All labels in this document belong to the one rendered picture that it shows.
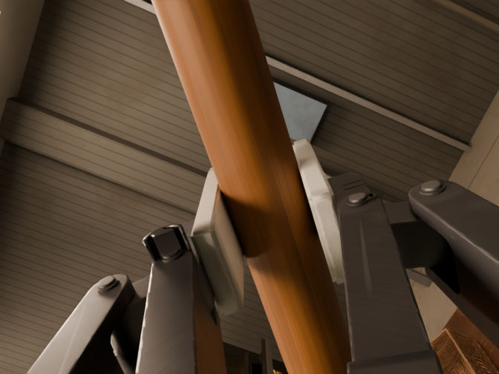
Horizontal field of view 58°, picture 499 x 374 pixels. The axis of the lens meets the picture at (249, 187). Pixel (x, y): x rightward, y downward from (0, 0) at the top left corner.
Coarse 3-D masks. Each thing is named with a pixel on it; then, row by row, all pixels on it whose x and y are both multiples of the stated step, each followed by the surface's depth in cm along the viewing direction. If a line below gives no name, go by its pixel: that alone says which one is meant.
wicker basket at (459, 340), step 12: (444, 336) 194; (456, 336) 190; (468, 336) 194; (432, 348) 196; (444, 348) 196; (456, 348) 196; (468, 348) 184; (480, 348) 189; (444, 360) 198; (456, 360) 198; (468, 360) 175; (480, 360) 179; (444, 372) 200; (456, 372) 197; (468, 372) 190; (480, 372) 171; (492, 372) 174
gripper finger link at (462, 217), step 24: (408, 192) 12; (432, 192) 11; (456, 192) 11; (432, 216) 10; (456, 216) 10; (480, 216) 10; (456, 240) 10; (480, 240) 9; (456, 264) 10; (480, 264) 9; (456, 288) 11; (480, 288) 9; (480, 312) 10
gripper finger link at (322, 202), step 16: (304, 144) 18; (304, 160) 16; (304, 176) 15; (320, 176) 14; (320, 192) 13; (320, 208) 13; (336, 208) 13; (320, 224) 13; (336, 224) 13; (336, 240) 13; (336, 256) 13; (336, 272) 14
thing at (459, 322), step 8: (456, 312) 213; (456, 320) 211; (464, 320) 206; (448, 328) 214; (456, 328) 209; (464, 328) 204; (472, 328) 199; (472, 336) 197; (480, 336) 193; (480, 344) 191; (488, 344) 187; (488, 352) 185; (496, 352) 181; (440, 360) 211; (448, 360) 206; (496, 360) 180
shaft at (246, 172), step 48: (192, 0) 13; (240, 0) 14; (192, 48) 14; (240, 48) 14; (192, 96) 15; (240, 96) 14; (240, 144) 15; (288, 144) 16; (240, 192) 15; (288, 192) 16; (240, 240) 17; (288, 240) 16; (288, 288) 17; (288, 336) 18; (336, 336) 18
